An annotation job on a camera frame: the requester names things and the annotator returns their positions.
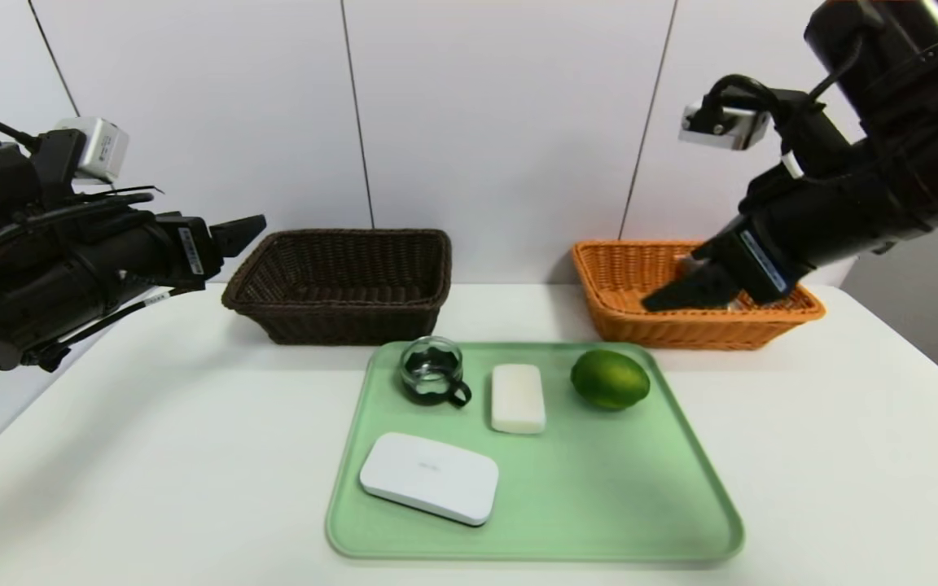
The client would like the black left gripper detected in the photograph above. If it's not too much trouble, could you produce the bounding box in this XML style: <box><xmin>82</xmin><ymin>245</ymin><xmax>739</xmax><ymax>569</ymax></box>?
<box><xmin>99</xmin><ymin>210</ymin><xmax>267</xmax><ymax>302</ymax></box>

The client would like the light green plastic tray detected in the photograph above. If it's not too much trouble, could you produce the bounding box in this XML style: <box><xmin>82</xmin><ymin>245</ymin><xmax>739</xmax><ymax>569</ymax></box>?
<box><xmin>325</xmin><ymin>340</ymin><xmax>745</xmax><ymax>562</ymax></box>

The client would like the green lime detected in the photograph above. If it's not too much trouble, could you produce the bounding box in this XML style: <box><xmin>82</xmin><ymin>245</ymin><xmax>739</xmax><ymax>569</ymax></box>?
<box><xmin>571</xmin><ymin>349</ymin><xmax>651</xmax><ymax>411</ymax></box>

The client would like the white soap bar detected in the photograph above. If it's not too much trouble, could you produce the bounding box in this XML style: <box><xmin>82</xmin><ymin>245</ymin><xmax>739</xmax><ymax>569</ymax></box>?
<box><xmin>491</xmin><ymin>363</ymin><xmax>547</xmax><ymax>435</ymax></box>

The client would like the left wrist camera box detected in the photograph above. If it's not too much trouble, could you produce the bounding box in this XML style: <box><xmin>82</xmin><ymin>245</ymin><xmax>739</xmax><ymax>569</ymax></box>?
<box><xmin>54</xmin><ymin>116</ymin><xmax>129</xmax><ymax>184</ymax></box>

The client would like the dark brown wicker basket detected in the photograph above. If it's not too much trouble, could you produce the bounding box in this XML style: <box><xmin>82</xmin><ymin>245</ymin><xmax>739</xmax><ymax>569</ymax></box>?
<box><xmin>221</xmin><ymin>229</ymin><xmax>453</xmax><ymax>346</ymax></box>

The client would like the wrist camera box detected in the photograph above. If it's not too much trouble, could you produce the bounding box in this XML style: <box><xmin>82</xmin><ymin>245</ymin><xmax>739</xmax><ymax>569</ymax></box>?
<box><xmin>678</xmin><ymin>100</ymin><xmax>771</xmax><ymax>152</ymax></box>
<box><xmin>54</xmin><ymin>116</ymin><xmax>129</xmax><ymax>184</ymax></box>

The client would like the white rectangular box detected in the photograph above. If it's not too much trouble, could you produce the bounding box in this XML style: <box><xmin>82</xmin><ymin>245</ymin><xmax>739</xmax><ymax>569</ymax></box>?
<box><xmin>359</xmin><ymin>431</ymin><xmax>499</xmax><ymax>526</ymax></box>

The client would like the glass cup with black handle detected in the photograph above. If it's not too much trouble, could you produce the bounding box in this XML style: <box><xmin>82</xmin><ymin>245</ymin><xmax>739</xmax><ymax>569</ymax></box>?
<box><xmin>400</xmin><ymin>336</ymin><xmax>472</xmax><ymax>408</ymax></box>

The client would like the chocolate ball pack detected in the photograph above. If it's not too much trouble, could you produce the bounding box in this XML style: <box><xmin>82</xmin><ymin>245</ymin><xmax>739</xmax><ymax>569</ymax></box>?
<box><xmin>677</xmin><ymin>254</ymin><xmax>755</xmax><ymax>312</ymax></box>

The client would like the orange wicker basket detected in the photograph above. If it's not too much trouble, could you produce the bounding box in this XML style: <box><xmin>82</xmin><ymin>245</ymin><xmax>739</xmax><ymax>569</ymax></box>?
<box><xmin>571</xmin><ymin>239</ymin><xmax>826</xmax><ymax>352</ymax></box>

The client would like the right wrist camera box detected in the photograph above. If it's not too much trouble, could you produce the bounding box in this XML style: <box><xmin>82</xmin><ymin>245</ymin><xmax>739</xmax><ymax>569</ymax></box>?
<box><xmin>678</xmin><ymin>100</ymin><xmax>771</xmax><ymax>152</ymax></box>

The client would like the black right camera cable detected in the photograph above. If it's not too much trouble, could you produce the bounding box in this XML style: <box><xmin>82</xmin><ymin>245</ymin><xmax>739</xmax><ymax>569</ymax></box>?
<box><xmin>701</xmin><ymin>37</ymin><xmax>873</xmax><ymax>131</ymax></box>

